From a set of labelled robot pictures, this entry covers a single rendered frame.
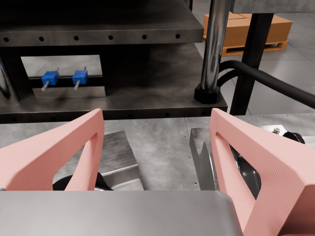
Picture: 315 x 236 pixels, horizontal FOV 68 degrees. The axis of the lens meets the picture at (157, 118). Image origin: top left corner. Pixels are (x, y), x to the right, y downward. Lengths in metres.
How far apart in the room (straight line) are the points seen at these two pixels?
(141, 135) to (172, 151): 0.12
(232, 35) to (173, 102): 2.62
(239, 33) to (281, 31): 0.66
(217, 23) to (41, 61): 0.61
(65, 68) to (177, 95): 0.43
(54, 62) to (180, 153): 0.55
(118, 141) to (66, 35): 0.47
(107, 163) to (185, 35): 0.54
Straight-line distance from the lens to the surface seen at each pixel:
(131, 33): 0.84
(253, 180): 0.49
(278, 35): 3.88
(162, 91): 0.96
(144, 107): 0.86
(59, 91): 0.97
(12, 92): 1.01
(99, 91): 0.93
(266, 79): 0.84
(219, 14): 0.79
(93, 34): 0.86
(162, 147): 0.68
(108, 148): 0.53
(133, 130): 0.74
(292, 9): 1.03
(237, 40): 3.51
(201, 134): 0.64
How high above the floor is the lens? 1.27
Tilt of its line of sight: 37 degrees down
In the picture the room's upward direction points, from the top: straight up
